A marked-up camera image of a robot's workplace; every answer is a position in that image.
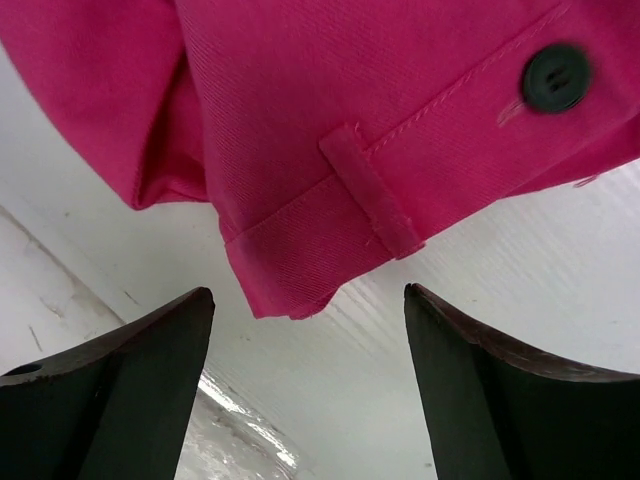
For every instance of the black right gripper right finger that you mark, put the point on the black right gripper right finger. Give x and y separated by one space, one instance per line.
498 408

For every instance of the pink trousers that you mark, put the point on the pink trousers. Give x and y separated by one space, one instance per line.
332 136

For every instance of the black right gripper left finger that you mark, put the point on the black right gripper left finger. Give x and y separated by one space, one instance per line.
115 407

